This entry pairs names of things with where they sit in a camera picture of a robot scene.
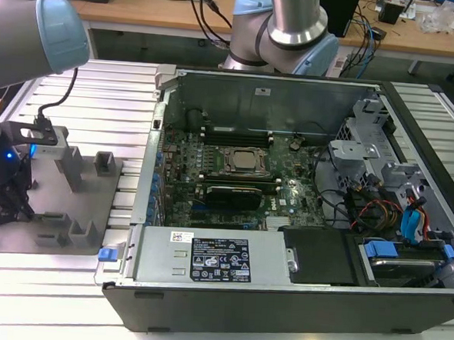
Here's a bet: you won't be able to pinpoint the grey parts rack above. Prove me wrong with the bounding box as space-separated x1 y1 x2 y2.
0 122 127 263

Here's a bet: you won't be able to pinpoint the grey power supply black label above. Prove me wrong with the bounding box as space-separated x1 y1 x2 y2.
133 224 297 293

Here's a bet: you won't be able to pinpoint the grey case release latch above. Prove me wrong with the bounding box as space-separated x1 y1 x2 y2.
153 62 179 92

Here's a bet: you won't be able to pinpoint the wooden desk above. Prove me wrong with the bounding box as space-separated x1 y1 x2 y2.
73 0 454 83

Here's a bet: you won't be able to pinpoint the metal socket cover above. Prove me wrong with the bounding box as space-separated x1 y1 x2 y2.
219 144 271 176

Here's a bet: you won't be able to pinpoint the black Nvidia graphics card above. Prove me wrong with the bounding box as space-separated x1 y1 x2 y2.
203 182 262 212

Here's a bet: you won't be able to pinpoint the silver CPU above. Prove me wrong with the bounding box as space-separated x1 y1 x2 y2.
231 149 260 171

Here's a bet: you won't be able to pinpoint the CPU socket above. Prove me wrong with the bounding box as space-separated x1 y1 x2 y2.
215 142 274 178

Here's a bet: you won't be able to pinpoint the black PC case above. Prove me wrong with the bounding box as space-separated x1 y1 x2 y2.
92 60 454 340

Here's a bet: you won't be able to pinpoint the silver chipset heat sink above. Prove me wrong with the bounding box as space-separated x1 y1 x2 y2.
264 216 292 232

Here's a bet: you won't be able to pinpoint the green motherboard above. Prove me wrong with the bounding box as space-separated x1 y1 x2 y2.
155 125 332 237

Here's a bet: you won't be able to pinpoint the black plastic shroud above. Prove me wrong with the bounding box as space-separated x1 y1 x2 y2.
275 223 363 290

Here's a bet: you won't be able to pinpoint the grey metal drive cage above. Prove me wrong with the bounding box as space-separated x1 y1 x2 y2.
325 94 439 198

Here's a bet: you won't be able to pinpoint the white power strip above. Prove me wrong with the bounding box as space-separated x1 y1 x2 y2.
331 55 349 76

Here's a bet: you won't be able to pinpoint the blue disk carrier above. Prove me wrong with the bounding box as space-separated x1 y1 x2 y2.
356 238 454 292

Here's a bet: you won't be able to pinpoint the tall black box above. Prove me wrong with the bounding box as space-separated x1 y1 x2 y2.
325 0 362 39

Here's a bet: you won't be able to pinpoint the hard disk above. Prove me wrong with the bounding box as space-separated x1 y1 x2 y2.
369 255 438 290

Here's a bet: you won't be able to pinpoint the small black box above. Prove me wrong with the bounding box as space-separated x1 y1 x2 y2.
377 1 406 25

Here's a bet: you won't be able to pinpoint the clear plastic bags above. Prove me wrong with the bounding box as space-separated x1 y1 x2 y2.
416 0 454 37

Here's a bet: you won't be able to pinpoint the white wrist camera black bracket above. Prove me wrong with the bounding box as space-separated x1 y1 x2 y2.
0 120 72 160

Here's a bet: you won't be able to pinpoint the black camera cable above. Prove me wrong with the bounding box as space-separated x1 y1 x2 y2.
32 64 80 133

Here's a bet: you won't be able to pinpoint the red yellow power wire bundle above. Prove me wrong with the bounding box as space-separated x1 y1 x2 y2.
356 198 403 232

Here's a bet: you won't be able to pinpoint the blue cable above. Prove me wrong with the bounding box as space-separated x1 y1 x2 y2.
362 26 378 78

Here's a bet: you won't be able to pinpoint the blue flat data wire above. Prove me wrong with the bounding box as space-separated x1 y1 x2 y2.
399 188 431 245

